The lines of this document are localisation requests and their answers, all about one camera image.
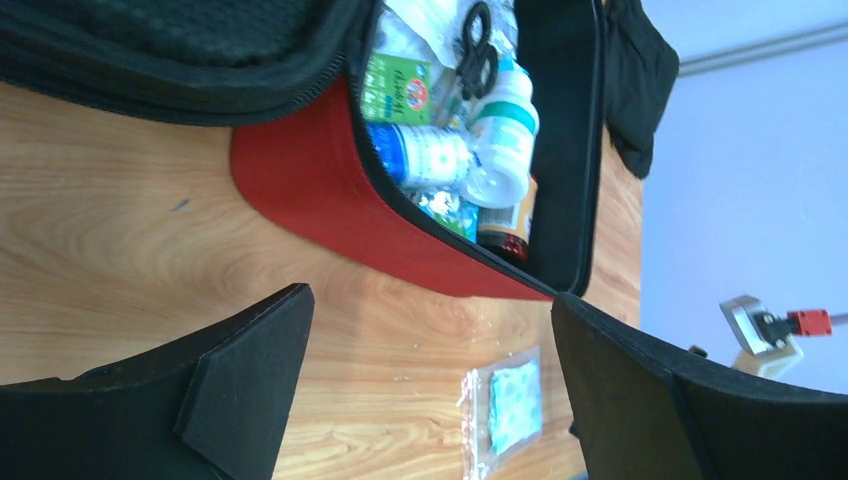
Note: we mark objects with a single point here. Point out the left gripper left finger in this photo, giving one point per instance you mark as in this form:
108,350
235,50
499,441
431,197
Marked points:
213,404

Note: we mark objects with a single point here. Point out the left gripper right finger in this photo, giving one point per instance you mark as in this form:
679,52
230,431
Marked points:
647,409

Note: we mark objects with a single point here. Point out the teal blister pack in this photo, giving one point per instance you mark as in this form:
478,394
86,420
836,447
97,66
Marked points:
502,411

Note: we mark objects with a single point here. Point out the red black medicine kit case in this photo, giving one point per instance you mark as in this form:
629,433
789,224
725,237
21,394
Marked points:
285,76

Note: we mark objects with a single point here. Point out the blue labelled bandage roll bag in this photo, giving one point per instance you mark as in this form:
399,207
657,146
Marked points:
420,157

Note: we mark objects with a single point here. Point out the small green medicine box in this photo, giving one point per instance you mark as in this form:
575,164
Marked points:
396,90

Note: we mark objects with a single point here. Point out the black handled scissors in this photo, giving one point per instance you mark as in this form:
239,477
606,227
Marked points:
478,67

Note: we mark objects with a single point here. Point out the white gauze packet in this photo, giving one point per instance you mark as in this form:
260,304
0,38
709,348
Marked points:
440,25

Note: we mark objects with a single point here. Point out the brown medicine bottle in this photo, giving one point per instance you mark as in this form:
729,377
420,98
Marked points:
506,231

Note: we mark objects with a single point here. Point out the teal packet in case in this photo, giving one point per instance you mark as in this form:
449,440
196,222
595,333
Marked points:
449,209

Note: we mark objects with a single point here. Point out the white lotion bottle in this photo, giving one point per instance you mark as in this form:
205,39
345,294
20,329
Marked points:
503,126

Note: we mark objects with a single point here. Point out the black folded cloth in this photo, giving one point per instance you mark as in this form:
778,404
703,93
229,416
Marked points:
641,68

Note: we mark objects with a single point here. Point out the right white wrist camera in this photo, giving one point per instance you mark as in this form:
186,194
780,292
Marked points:
768,341

